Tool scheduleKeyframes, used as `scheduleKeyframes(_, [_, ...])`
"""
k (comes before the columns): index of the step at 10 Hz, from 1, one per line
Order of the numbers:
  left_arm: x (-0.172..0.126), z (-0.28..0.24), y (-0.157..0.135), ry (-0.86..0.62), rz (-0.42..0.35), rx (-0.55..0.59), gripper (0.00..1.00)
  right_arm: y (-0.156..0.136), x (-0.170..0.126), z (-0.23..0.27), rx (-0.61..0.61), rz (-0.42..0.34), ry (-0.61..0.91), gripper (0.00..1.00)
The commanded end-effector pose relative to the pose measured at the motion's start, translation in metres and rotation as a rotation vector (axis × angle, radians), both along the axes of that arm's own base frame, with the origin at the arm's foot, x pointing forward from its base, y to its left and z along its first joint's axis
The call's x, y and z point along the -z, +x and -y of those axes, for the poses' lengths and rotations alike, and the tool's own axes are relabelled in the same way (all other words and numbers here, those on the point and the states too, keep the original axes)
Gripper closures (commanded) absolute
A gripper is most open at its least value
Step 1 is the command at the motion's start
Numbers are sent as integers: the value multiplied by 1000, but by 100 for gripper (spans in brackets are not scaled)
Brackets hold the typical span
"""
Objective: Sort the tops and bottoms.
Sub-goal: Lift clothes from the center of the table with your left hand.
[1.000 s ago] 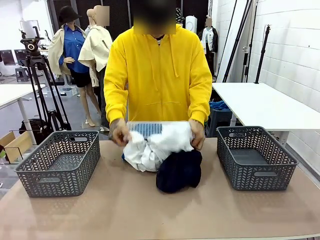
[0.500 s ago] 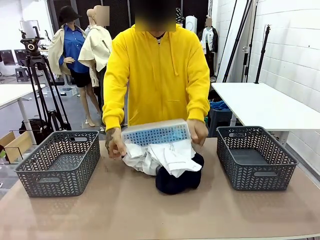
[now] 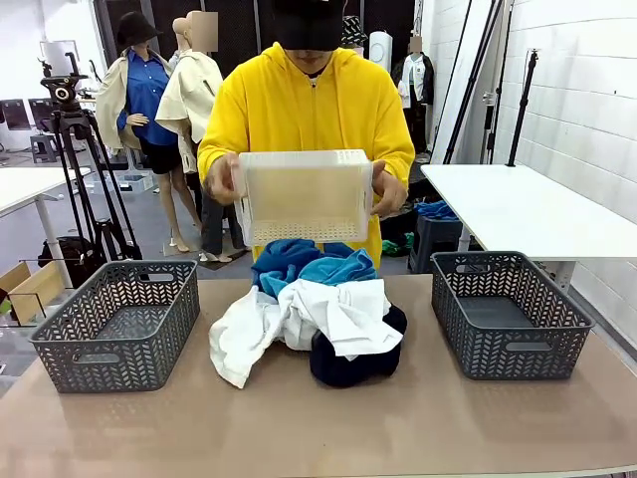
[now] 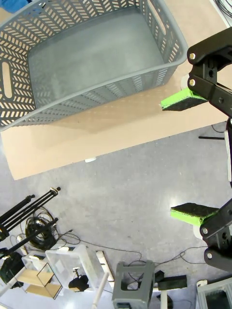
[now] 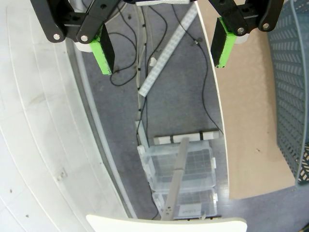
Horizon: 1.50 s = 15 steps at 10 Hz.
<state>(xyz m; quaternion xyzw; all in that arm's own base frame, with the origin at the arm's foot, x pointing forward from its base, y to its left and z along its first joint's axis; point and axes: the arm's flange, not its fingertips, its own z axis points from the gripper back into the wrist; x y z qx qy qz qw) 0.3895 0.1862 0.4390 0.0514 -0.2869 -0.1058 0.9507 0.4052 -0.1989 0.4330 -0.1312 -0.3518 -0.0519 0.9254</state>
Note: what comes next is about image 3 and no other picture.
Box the person's left hand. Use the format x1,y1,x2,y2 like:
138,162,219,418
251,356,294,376
370,158,409,220

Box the person's right hand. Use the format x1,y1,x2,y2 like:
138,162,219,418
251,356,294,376
202,151,248,206

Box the white perforated plastic basket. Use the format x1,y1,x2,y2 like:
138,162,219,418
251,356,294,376
231,148,374,248

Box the cyan polo shirt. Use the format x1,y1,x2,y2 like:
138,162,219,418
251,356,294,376
258,247,379,298

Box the white garment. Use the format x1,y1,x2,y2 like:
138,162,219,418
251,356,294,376
208,277,404,389

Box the person's left forearm yellow sleeve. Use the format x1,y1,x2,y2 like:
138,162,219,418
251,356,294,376
370,141,417,190

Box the person's right forearm yellow sleeve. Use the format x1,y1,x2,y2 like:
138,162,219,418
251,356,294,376
197,136,239,188

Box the blue cloth pile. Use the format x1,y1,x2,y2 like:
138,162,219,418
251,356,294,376
415,199,459,221

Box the green cloth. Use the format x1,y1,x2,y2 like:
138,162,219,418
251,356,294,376
381,232,415,258

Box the dark grey plastic stool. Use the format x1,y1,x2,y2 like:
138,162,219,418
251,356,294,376
407,213,472,274

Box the mannequin with cream jacket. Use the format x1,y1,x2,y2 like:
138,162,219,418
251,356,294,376
155,10,248,264

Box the medium blue garment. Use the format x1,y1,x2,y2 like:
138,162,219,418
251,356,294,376
251,238,354,295

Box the person torso in yellow hoodie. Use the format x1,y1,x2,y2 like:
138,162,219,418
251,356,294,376
197,42,417,270

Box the mannequin with blue shirt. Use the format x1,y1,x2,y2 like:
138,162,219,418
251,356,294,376
95,42,200,253

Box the mannequin with black white jacket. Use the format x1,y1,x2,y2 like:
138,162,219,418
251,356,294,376
392,34,435,155

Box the white table with white legs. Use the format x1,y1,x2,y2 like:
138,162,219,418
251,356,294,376
420,162,637,295

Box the black leaning tripod poles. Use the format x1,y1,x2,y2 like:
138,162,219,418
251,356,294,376
442,0,514,165

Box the white cylindrical air purifier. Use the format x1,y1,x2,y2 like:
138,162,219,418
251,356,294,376
368,30,393,66

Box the black light stand pole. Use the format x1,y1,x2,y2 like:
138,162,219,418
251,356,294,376
506,48,542,168

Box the black bag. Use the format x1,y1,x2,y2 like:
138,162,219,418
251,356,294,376
38,236,108,288

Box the patterned black bucket hat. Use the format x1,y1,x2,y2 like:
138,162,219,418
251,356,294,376
340,14,368,49

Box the black cap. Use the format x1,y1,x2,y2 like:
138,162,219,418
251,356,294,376
271,0,347,54

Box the grey step stool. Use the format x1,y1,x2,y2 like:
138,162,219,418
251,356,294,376
29,132,60,164

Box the navy blue garment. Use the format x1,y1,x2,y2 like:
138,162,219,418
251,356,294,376
309,304,408,388

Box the white table with round leg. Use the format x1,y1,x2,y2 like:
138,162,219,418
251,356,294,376
0,166,94,290

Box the grey woven plastic basket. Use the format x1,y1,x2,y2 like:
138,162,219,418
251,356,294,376
28,259,201,394
430,251,596,382

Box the wooden board box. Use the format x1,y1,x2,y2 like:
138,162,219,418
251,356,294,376
0,261,66,325

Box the black camera tripod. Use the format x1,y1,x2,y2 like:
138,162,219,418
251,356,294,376
49,109,143,290

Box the black video camera head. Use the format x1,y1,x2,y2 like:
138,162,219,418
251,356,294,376
38,52,90,114

